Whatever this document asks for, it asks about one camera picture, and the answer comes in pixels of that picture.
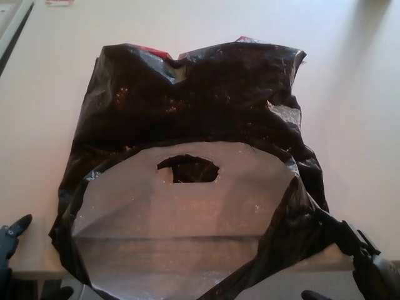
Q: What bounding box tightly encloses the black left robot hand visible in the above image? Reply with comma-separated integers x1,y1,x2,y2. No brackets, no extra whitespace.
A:
0,213,74,300

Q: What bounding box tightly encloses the white neighbouring desk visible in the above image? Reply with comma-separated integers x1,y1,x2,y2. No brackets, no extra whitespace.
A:
0,0,34,76

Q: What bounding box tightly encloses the black desk leg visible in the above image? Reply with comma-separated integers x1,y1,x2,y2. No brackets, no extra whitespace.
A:
34,277,53,300

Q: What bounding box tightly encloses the black printed plastic shopping bag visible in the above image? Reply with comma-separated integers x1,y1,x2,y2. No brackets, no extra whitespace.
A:
46,36,331,300

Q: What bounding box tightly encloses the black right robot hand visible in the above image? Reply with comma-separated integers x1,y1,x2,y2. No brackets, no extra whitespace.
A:
301,207,400,300

